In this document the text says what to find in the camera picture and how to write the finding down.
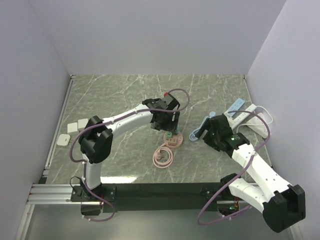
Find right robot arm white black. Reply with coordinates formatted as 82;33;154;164
198;114;306;233

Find pink round power strip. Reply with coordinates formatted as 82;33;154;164
163;132;184;149

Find aluminium rail frame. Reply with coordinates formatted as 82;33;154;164
27;181;292;208

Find pink coiled cable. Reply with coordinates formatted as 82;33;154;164
152;146;175;169

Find blue long power strip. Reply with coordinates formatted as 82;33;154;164
225;98;245;117

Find white square charger plug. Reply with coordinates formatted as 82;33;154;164
67;122;79;134

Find white power strip cable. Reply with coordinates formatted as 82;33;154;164
234;104;274;136

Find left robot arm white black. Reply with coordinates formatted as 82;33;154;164
78;94;180;201

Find black base bar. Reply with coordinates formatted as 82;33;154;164
70;182;237;216

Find green plug adapter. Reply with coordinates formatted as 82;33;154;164
165;131;173;140

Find white power strip coloured sockets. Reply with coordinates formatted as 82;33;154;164
224;104;257;130

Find blue coiled cable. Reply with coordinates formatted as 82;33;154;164
188;111;217;142

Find white rounded charger plug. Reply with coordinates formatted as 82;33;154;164
56;133;71;147

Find blue plug adapter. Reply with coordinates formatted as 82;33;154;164
77;118;88;131

